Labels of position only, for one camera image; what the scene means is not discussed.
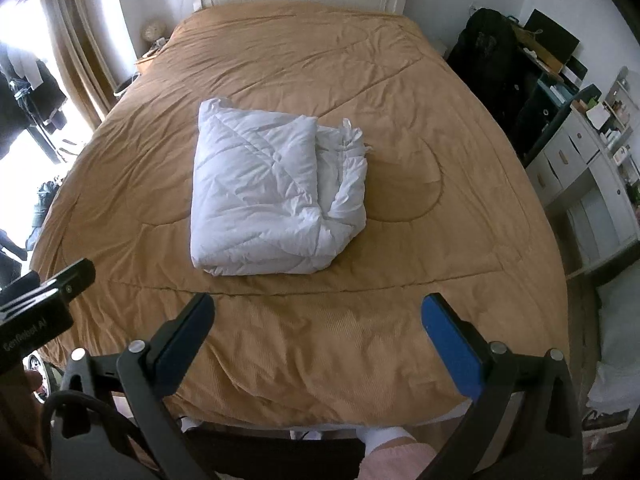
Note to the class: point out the person's left hand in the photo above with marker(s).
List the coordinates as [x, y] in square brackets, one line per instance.
[22, 420]

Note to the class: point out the brown bedspread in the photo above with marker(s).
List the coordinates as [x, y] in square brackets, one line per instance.
[350, 310]

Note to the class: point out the white cloth pile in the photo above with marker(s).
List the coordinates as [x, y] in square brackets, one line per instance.
[617, 340]

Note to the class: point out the beige curtain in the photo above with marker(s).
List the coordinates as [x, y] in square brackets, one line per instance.
[75, 45]

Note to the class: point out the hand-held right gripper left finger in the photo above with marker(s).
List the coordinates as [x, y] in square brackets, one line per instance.
[185, 350]

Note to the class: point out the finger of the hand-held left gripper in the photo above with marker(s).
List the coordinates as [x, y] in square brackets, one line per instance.
[75, 280]

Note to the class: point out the black board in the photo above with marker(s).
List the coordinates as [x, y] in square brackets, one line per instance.
[550, 35]

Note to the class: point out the wooden nightstand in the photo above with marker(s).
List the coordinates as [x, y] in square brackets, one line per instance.
[149, 60]

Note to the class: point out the white quilt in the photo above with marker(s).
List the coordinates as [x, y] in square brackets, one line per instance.
[270, 190]

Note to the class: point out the white cabinet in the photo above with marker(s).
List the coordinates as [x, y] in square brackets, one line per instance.
[585, 180]

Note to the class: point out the black hanging clothes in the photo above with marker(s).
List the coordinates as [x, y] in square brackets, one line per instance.
[30, 95]

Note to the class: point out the white sock foot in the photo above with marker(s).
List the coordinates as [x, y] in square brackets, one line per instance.
[392, 452]

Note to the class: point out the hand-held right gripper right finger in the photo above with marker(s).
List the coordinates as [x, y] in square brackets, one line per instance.
[450, 347]

